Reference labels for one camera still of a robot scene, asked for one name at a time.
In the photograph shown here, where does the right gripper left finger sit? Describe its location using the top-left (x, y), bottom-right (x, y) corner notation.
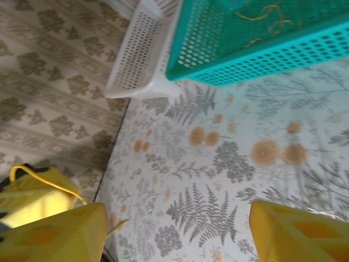
top-left (0, 202), bottom-right (110, 262)

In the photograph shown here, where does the white perforated plastic basket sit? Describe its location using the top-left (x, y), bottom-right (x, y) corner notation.
top-left (105, 0), bottom-right (189, 99)

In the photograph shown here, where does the floral patterned table cover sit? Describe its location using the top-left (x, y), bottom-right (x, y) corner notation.
top-left (95, 58), bottom-right (349, 262)

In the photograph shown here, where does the teal perforated plastic basket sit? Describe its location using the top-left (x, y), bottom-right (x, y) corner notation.
top-left (165, 0), bottom-right (349, 88)

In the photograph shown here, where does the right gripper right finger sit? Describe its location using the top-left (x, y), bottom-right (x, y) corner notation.
top-left (249, 200), bottom-right (349, 262)

